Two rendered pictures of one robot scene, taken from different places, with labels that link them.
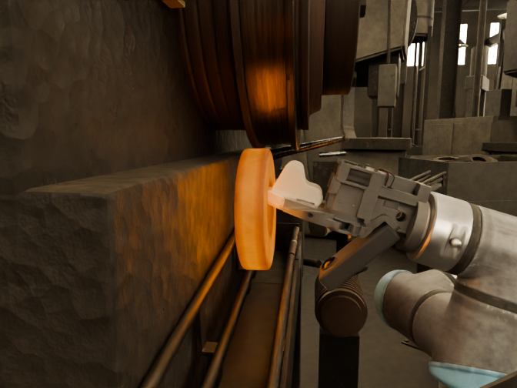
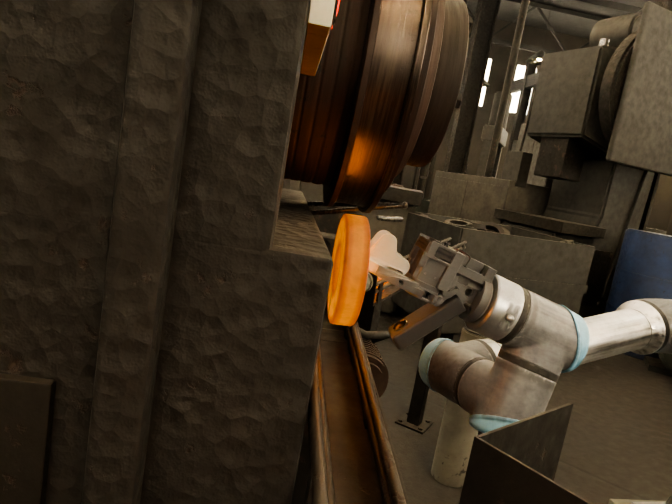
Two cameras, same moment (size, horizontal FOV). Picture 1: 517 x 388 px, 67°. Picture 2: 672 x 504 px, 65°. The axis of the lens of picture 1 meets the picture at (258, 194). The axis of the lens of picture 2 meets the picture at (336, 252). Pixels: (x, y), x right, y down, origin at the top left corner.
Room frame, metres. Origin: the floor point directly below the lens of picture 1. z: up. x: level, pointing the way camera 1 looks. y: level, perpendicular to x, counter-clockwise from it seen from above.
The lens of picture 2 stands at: (-0.20, 0.21, 0.95)
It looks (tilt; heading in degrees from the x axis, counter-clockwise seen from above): 9 degrees down; 345
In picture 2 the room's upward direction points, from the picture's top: 10 degrees clockwise
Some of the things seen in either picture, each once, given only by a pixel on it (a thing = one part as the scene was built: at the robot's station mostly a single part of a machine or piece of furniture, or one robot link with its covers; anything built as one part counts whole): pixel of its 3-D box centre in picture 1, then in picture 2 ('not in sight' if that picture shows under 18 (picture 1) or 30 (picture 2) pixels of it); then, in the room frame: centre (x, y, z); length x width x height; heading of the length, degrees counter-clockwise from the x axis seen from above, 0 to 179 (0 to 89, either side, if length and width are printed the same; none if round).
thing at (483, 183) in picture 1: (474, 204); (480, 278); (2.95, -1.65, 0.39); 1.03 x 0.83 x 0.77; 97
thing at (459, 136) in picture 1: (468, 166); (476, 233); (4.51, -2.42, 0.55); 1.10 x 0.53 x 1.10; 12
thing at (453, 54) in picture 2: (340, 8); (426, 84); (0.69, -0.14, 1.11); 0.28 x 0.06 x 0.28; 172
